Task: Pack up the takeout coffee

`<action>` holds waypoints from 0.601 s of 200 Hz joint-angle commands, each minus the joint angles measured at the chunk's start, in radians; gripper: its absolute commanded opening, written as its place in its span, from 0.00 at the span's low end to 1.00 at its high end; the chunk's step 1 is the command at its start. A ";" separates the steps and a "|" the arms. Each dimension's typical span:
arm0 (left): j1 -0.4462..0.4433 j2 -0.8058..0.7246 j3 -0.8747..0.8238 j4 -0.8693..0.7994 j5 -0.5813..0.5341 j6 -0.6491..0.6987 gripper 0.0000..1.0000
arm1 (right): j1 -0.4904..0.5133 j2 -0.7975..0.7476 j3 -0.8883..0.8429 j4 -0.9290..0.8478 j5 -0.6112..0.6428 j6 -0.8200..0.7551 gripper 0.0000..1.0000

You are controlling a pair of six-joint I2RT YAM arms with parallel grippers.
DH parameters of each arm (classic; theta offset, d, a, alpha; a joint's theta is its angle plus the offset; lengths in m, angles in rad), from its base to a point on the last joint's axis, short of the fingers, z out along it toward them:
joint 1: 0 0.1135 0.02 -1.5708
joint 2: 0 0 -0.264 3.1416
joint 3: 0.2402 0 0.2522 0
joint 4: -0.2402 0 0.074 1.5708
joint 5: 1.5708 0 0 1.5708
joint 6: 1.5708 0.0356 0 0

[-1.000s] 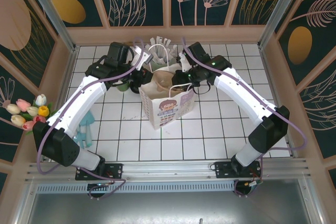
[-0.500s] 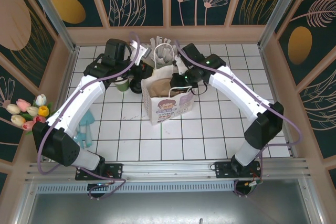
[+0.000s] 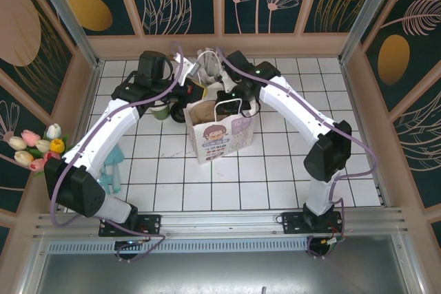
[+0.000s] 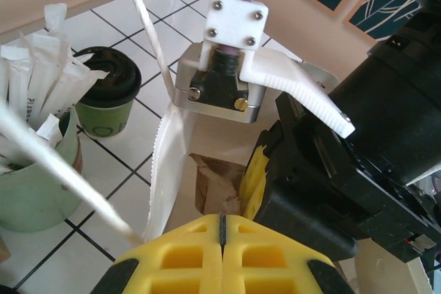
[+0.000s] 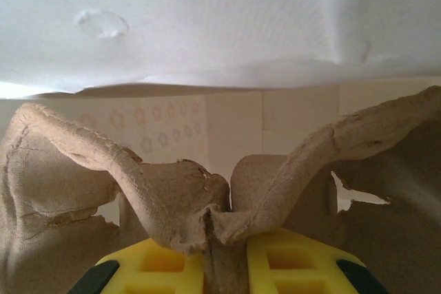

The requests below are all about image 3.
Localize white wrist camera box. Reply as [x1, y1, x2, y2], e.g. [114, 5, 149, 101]
[216, 62, 239, 94]
[173, 52, 202, 87]

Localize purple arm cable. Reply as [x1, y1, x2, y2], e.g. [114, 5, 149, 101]
[216, 45, 380, 260]
[50, 41, 185, 264]

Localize coloured power wires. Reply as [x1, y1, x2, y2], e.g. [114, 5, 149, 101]
[306, 218, 347, 260]

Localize green paper coffee cup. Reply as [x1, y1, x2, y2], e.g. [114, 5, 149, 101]
[150, 100, 172, 122]

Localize white printed paper bag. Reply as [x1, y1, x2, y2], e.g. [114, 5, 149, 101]
[182, 97, 258, 167]

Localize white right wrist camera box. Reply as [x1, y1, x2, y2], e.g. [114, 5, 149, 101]
[216, 62, 239, 94]

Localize pink artificial tulip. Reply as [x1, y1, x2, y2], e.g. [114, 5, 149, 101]
[21, 129, 41, 147]
[29, 158, 47, 173]

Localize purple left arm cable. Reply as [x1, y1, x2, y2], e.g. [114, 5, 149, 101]
[50, 41, 185, 264]

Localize black plastic cup lid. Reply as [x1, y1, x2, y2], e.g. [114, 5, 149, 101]
[171, 102, 189, 125]

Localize aluminium mounting rail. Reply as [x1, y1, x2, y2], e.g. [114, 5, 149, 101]
[33, 207, 409, 240]

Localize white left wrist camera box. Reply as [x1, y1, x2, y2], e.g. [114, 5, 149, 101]
[173, 52, 202, 87]

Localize aluminium frame bar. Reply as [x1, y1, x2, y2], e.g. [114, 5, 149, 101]
[19, 238, 51, 294]
[391, 233, 425, 294]

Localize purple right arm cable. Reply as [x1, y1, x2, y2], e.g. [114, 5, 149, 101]
[216, 45, 380, 260]

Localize aluminium corner post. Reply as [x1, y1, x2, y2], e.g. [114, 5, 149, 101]
[28, 0, 104, 70]
[338, 0, 404, 67]

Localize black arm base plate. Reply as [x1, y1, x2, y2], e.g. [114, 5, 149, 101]
[281, 211, 346, 235]
[99, 213, 163, 238]

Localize grey slotted cable duct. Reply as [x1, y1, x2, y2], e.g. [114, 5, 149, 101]
[46, 238, 313, 254]

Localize tulip bouquet in vase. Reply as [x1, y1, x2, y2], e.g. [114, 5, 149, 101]
[33, 134, 75, 178]

